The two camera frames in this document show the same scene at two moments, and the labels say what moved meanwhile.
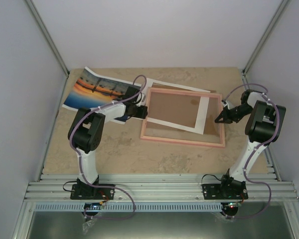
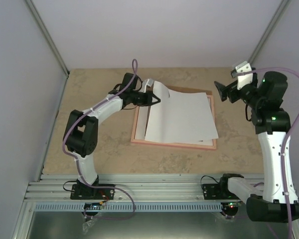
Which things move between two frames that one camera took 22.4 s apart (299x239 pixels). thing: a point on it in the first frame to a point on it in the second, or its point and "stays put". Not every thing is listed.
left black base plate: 85,191 stays put
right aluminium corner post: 281,9 stays put
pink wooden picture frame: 149,90 to 165,144
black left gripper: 142,114 to 147,101
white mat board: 201,117 to 142,119
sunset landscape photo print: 89,90 to 179,117
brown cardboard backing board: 183,110 to 189,90
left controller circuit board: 93,206 stays put
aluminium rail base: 263,186 stays put
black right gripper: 227,118 to 230,88
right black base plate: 213,191 stays put
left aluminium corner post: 47,37 stays put
